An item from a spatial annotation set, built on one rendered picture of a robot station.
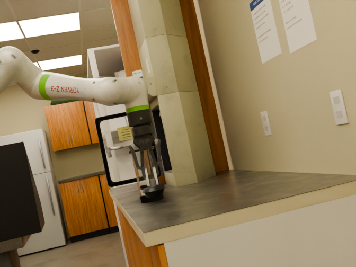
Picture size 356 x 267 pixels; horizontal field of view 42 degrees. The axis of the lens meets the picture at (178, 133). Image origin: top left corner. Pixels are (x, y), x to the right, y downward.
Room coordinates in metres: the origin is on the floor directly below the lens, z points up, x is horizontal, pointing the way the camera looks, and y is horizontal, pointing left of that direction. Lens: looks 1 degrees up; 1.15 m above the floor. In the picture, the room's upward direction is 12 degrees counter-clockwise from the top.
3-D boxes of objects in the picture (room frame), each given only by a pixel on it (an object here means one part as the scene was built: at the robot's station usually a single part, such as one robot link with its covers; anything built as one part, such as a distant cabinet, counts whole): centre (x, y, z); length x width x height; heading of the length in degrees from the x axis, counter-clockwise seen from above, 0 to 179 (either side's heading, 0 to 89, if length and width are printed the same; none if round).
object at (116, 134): (2.59, 0.29, 1.19); 0.30 x 0.01 x 0.40; 95
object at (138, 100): (1.79, 0.14, 1.38); 0.13 x 0.11 x 0.14; 142
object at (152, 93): (2.44, 0.15, 1.46); 0.32 x 0.11 x 0.10; 12
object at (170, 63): (2.48, -0.03, 1.33); 0.32 x 0.25 x 0.77; 12
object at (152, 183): (1.80, 0.14, 1.00); 0.09 x 0.09 x 0.07
